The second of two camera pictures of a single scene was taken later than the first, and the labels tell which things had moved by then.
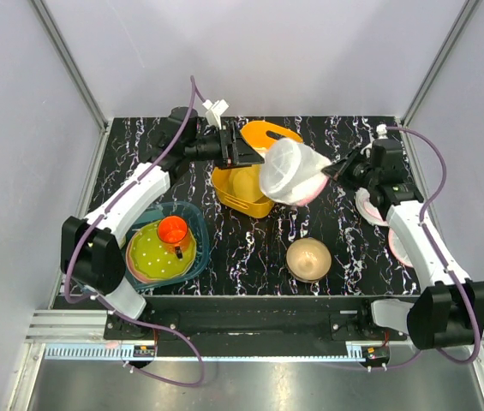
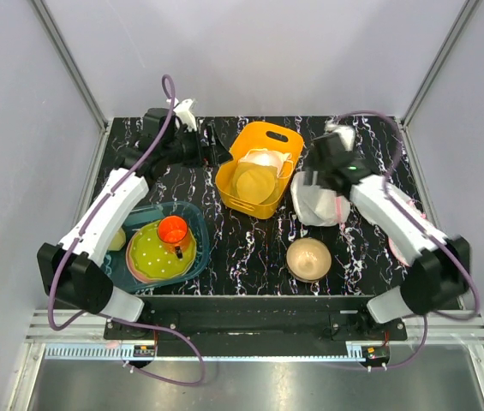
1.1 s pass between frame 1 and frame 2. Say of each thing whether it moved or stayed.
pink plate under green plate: stayed
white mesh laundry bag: moved
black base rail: stayed
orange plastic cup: stayed
